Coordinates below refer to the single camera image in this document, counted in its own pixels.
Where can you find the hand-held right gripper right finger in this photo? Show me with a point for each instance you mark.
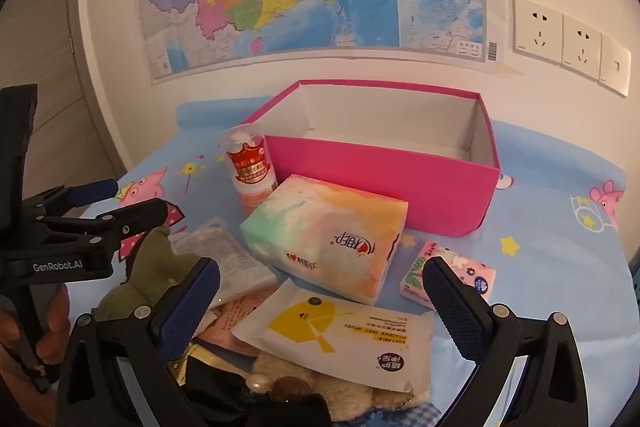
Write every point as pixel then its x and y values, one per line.
pixel 447 302

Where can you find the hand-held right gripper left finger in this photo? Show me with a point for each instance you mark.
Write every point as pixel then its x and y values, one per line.
pixel 192 302

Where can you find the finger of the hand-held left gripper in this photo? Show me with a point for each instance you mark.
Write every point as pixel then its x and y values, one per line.
pixel 95 191
pixel 140 214

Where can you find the pink floral pocket tissue pack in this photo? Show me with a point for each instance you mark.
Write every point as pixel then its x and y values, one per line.
pixel 470 279

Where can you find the pink packet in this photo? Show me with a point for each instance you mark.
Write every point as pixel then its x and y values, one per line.
pixel 235 322

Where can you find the olive green scrunchie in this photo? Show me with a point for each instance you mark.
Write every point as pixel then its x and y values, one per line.
pixel 150 267

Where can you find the clear plastic packet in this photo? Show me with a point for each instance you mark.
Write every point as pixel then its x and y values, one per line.
pixel 235 267

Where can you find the black scrunchie with pearls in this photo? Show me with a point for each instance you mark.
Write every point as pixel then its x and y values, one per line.
pixel 215 387

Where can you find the white yellow wet wipes pack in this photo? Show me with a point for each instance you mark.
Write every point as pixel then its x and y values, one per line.
pixel 350 337

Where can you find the blue gingham scrunchie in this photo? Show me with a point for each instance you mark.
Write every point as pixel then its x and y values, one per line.
pixel 415 417

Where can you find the beige plush toy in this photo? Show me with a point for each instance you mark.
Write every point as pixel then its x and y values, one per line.
pixel 345 399

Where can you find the pink cardboard box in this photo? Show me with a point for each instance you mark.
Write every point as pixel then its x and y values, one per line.
pixel 375 177

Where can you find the pastel soft tissue pack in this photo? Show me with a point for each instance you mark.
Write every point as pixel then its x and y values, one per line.
pixel 320 227

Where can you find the person's left hand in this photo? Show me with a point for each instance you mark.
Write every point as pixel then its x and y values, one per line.
pixel 50 322

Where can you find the yellow packet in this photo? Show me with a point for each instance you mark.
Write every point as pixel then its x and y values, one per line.
pixel 210 357

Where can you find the pink lotion bottle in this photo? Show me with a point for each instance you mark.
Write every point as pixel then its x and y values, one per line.
pixel 250 172

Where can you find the grey door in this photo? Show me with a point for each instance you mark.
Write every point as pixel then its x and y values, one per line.
pixel 55 57

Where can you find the white wall socket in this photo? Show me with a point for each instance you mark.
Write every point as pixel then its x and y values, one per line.
pixel 537 29
pixel 581 47

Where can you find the white wall switch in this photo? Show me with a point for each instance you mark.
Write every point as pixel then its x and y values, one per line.
pixel 615 67

